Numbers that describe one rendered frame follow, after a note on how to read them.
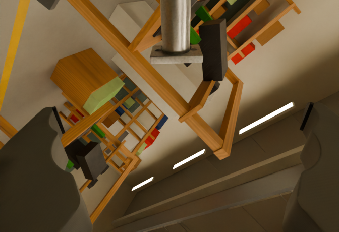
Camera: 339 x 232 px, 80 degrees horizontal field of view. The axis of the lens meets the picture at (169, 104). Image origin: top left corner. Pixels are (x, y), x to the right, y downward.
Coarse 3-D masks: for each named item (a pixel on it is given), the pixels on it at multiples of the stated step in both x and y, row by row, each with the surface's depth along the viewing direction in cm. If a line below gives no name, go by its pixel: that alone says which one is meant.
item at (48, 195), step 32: (32, 128) 9; (0, 160) 7; (32, 160) 7; (64, 160) 9; (0, 192) 6; (32, 192) 6; (64, 192) 6; (0, 224) 5; (32, 224) 5; (64, 224) 5
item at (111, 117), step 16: (128, 96) 597; (80, 112) 478; (112, 112) 543; (128, 112) 569; (128, 128) 595; (144, 128) 576; (160, 128) 626; (112, 144) 488; (144, 144) 551; (128, 160) 483
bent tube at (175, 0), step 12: (168, 0) 19; (180, 0) 19; (168, 12) 19; (180, 12) 19; (168, 24) 20; (180, 24) 20; (168, 36) 20; (180, 36) 20; (156, 48) 23; (168, 48) 21; (180, 48) 21; (192, 48) 23; (156, 60) 21; (168, 60) 21; (180, 60) 21; (192, 60) 21
